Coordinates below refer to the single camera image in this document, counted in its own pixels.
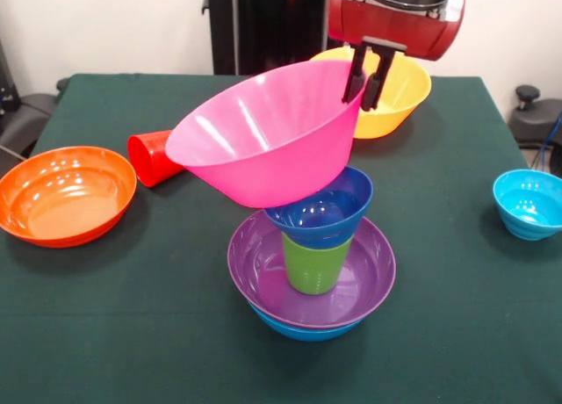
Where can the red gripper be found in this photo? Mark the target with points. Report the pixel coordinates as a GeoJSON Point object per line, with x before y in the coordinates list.
{"type": "Point", "coordinates": [395, 31]}

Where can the large yellow bowl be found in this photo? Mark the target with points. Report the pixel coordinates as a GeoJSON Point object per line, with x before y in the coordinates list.
{"type": "Point", "coordinates": [404, 101]}

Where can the large pink bowl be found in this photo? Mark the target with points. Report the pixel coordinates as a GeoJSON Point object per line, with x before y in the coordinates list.
{"type": "Point", "coordinates": [272, 149]}

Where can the small dark blue bowl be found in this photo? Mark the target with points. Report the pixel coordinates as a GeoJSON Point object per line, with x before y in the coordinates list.
{"type": "Point", "coordinates": [325, 224]}

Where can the purple bowl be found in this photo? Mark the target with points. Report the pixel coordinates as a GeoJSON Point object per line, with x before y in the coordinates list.
{"type": "Point", "coordinates": [373, 272]}

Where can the green cup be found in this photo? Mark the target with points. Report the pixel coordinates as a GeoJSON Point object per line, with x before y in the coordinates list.
{"type": "Point", "coordinates": [314, 268]}

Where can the red cup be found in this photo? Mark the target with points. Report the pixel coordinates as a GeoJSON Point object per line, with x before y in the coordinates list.
{"type": "Point", "coordinates": [151, 158]}

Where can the sky blue bowl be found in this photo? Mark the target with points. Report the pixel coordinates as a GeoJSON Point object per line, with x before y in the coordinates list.
{"type": "Point", "coordinates": [303, 331]}

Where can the orange bowl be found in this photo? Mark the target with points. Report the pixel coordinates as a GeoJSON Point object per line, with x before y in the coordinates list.
{"type": "Point", "coordinates": [66, 197]}

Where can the black stand base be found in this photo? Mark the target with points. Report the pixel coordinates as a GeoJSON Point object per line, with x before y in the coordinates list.
{"type": "Point", "coordinates": [535, 114]}
{"type": "Point", "coordinates": [22, 118]}

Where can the small cyan ribbed bowl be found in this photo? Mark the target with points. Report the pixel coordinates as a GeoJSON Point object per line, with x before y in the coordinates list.
{"type": "Point", "coordinates": [529, 206]}

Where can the dark green tablecloth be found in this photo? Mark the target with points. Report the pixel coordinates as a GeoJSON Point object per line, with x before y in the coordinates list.
{"type": "Point", "coordinates": [131, 334]}

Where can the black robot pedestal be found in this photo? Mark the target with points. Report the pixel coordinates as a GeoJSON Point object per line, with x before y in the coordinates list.
{"type": "Point", "coordinates": [281, 26]}

